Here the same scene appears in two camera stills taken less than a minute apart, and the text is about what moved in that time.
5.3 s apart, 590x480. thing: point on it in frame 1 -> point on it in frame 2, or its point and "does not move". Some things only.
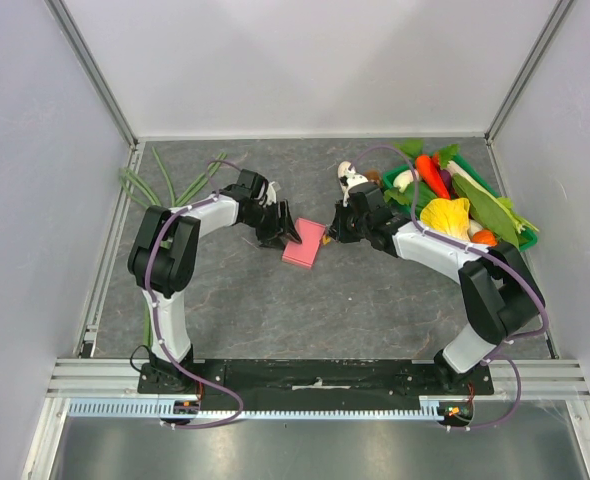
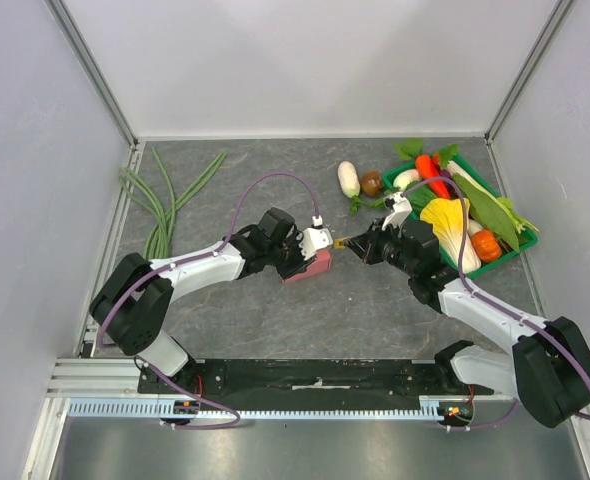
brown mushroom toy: x=373 y=175 does not move
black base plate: x=310 y=378 does not move
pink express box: x=304 y=253 -> x=320 y=264
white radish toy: x=343 y=169 does not move
